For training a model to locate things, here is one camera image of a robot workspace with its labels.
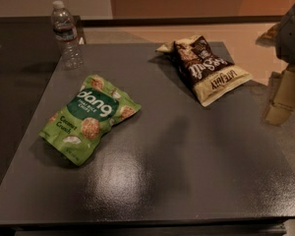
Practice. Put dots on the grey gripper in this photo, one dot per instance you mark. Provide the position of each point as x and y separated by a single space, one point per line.
292 33

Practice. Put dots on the brown and cream chip bag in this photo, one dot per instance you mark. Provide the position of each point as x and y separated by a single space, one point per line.
207 75

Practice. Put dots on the green dang chip bag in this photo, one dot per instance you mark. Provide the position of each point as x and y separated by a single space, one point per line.
76 130

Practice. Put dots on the clear plastic water bottle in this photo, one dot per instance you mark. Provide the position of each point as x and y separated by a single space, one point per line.
65 31

